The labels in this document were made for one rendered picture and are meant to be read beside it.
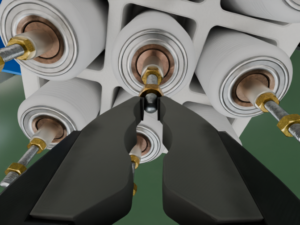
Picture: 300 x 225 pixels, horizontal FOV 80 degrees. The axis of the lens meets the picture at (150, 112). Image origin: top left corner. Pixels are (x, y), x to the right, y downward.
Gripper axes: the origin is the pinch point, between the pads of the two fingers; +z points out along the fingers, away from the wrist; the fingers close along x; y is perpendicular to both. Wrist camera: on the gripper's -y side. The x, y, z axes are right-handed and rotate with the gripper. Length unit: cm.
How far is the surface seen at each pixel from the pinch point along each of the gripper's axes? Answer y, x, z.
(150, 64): -0.3, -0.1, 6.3
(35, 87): 6.5, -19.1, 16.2
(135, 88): 3.3, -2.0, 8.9
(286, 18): -3.7, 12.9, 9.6
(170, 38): -2.1, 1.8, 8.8
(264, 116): 24, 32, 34
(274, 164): 44, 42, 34
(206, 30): -1.8, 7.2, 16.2
